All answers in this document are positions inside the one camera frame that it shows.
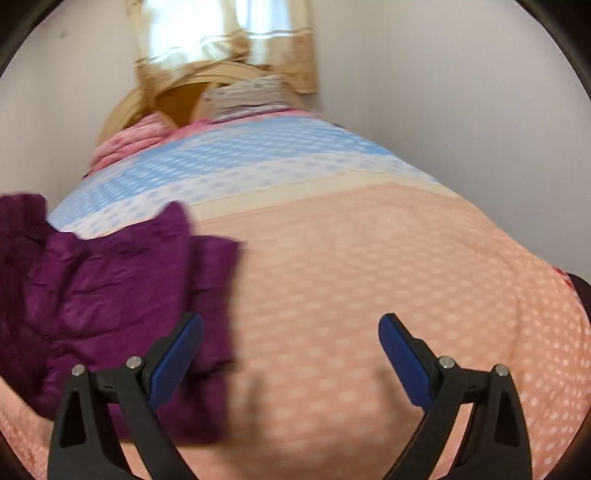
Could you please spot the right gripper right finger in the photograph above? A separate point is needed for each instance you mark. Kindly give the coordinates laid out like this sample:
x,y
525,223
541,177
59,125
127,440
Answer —
x,y
495,444

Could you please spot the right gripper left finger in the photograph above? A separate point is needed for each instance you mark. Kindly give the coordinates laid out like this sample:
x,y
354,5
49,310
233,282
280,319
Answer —
x,y
84,444

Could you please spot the purple quilted hooded jacket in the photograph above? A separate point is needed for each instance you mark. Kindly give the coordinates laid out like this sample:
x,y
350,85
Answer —
x,y
65,300

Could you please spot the polka dot bed cover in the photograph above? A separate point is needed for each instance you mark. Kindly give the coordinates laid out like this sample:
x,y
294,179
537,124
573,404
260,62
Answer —
x,y
334,231

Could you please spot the folded pink blanket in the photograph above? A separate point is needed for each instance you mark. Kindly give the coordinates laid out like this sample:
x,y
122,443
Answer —
x,y
150,131

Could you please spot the wooden arched headboard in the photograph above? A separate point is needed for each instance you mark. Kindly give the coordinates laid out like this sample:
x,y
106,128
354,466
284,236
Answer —
x,y
180,102

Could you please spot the striped grey pillow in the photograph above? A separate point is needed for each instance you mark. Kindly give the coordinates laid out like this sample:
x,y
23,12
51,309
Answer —
x,y
266,94

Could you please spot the beige curtain behind headboard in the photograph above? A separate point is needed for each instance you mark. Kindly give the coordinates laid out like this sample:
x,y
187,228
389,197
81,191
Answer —
x,y
175,39

